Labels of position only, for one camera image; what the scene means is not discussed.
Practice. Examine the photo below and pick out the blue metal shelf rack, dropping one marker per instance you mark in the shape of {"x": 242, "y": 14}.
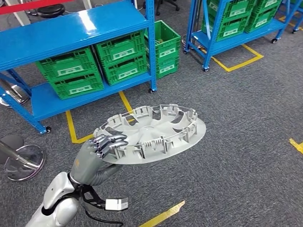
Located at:
{"x": 236, "y": 39}
{"x": 59, "y": 34}

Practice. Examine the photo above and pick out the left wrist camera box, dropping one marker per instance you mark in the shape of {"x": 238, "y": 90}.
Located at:
{"x": 115, "y": 204}

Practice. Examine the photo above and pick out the black office chair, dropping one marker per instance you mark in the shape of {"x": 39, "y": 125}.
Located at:
{"x": 158, "y": 12}

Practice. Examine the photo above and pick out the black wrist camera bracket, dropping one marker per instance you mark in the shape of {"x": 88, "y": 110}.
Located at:
{"x": 94, "y": 200}

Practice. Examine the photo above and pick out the grey plastic wheel hubcap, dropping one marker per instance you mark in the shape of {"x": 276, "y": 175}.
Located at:
{"x": 153, "y": 134}

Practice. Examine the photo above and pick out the red barrier belt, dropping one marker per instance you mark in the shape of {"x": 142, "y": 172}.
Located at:
{"x": 23, "y": 6}

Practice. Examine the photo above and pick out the black stool chrome base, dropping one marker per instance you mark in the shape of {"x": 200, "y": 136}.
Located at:
{"x": 51, "y": 10}

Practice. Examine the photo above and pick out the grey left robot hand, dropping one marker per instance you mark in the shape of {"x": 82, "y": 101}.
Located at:
{"x": 88, "y": 166}

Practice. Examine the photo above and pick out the white desk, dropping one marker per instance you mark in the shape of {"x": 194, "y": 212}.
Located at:
{"x": 22, "y": 18}

